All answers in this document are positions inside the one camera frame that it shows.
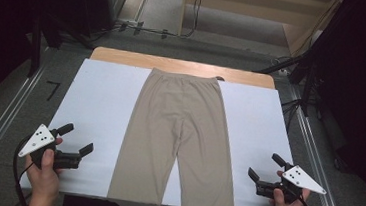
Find power strip with plugs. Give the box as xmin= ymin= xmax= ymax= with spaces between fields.
xmin=114 ymin=18 xmax=146 ymax=36

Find metal floor rail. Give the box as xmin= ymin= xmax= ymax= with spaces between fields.
xmin=280 ymin=85 xmax=361 ymax=206
xmin=0 ymin=63 xmax=47 ymax=198

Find black metal stand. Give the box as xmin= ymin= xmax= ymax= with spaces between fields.
xmin=27 ymin=9 xmax=96 ymax=83
xmin=253 ymin=48 xmax=328 ymax=119

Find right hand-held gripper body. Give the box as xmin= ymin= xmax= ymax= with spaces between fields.
xmin=255 ymin=161 xmax=330 ymax=206

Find white table cover board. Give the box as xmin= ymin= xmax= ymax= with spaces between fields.
xmin=17 ymin=53 xmax=318 ymax=206

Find light wooden cabinet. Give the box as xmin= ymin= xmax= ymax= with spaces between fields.
xmin=178 ymin=0 xmax=345 ymax=61

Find left hand-held gripper black cable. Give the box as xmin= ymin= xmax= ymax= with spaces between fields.
xmin=8 ymin=135 xmax=40 ymax=206

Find black stand cables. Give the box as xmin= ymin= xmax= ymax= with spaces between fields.
xmin=278 ymin=97 xmax=307 ymax=132

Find beige pants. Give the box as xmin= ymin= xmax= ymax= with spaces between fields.
xmin=106 ymin=64 xmax=248 ymax=206

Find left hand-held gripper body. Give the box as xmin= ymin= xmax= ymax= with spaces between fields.
xmin=17 ymin=121 xmax=85 ymax=172

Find hanging black cable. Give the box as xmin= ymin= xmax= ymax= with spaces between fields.
xmin=180 ymin=0 xmax=205 ymax=40

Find person's left hand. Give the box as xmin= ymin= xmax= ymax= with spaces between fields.
xmin=21 ymin=147 xmax=65 ymax=204

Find wooden table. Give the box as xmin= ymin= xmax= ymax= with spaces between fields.
xmin=87 ymin=45 xmax=279 ymax=90

